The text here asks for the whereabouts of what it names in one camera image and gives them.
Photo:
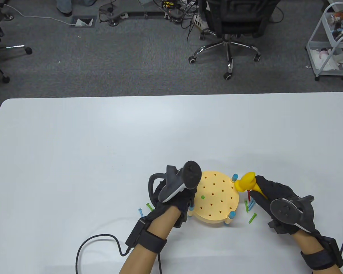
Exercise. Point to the person's right hand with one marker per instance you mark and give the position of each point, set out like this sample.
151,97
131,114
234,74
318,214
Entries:
271,188

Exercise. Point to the person's left hand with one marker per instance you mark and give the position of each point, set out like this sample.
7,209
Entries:
177,205

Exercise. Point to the blue toy nail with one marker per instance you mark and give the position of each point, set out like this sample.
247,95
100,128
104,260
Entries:
140,212
253,204
251,201

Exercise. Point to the yellow toy hammer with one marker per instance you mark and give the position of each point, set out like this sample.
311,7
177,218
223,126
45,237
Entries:
245,182

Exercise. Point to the yellow round tap bench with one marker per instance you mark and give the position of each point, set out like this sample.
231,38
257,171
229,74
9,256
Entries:
217,202

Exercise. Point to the person's left forearm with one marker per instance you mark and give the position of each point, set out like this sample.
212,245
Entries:
163,222

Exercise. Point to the person's right forearm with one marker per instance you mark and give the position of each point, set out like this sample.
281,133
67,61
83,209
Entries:
305,242

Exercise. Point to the orange plush toy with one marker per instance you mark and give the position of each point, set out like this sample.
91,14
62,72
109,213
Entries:
338,17

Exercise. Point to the black grey hand controller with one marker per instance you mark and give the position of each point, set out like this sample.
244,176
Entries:
283,211
188,174

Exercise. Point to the white crumpled cloth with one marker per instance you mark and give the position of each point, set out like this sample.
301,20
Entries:
330,62

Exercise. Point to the white utility cart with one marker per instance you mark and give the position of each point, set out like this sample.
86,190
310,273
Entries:
312,51

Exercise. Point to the grey desk base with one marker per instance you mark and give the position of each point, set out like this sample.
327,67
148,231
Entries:
115,14

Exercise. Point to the floor outlet box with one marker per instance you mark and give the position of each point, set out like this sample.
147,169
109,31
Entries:
83,22

